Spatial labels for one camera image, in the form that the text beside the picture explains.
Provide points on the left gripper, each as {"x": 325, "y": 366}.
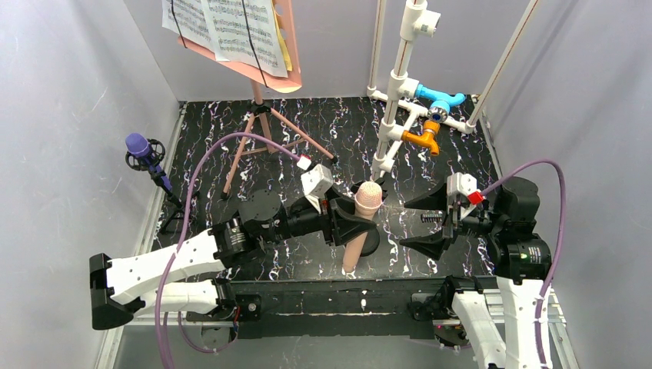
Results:
{"x": 332, "y": 221}

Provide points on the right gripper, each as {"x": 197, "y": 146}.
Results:
{"x": 455, "y": 221}

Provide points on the pink microphone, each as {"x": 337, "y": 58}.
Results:
{"x": 367, "y": 202}

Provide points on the black round-base mic stand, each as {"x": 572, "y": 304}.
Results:
{"x": 371, "y": 243}

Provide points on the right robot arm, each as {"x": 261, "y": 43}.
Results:
{"x": 521, "y": 260}

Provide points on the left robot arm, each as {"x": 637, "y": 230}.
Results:
{"x": 124, "y": 288}

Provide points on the small black comb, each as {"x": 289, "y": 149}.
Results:
{"x": 433, "y": 217}

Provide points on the orange faucet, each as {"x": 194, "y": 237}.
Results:
{"x": 427, "y": 138}

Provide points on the pink music stand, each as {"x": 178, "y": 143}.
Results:
{"x": 261, "y": 110}

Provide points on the blue faucet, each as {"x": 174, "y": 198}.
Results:
{"x": 441, "y": 102}

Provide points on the black tripod mic stand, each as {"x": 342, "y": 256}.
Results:
{"x": 158, "y": 175}

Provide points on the sheet music pages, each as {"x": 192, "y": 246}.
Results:
{"x": 233, "y": 31}

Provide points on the purple microphone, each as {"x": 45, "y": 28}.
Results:
{"x": 137, "y": 146}

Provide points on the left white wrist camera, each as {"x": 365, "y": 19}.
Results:
{"x": 316, "y": 181}

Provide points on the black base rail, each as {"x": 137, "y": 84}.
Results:
{"x": 331, "y": 305}

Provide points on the white pvc pipe frame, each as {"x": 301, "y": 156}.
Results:
{"x": 402, "y": 108}

